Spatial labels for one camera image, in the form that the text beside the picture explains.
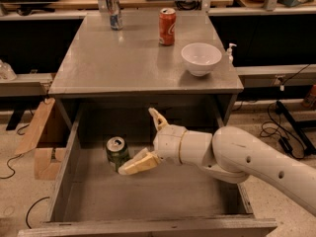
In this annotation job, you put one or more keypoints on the clear plastic container left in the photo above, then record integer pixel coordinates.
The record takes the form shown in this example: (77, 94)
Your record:
(6, 72)

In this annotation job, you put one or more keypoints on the grey cabinet with top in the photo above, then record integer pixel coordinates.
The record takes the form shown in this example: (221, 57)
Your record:
(102, 62)

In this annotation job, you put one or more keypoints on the green soda can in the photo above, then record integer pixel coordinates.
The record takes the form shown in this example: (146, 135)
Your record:
(117, 152)

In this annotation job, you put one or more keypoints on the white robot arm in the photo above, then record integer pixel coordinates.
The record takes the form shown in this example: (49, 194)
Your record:
(231, 154)

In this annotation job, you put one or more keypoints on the wooden board stack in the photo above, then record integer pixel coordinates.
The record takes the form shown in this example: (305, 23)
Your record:
(46, 137)

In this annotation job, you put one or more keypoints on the white pump dispenser bottle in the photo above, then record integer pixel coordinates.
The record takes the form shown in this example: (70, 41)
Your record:
(229, 52)

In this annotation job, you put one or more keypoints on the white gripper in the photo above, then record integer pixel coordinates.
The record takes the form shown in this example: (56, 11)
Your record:
(167, 142)

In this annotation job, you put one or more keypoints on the white ceramic bowl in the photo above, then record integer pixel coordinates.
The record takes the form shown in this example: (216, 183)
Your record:
(200, 58)

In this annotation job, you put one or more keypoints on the blue silver soda can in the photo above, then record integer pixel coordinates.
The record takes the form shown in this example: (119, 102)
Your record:
(115, 14)

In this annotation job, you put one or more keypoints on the open grey top drawer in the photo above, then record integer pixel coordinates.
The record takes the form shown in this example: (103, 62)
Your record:
(91, 200)

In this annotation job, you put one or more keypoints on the orange soda can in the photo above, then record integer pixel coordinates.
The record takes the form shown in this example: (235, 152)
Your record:
(167, 21)

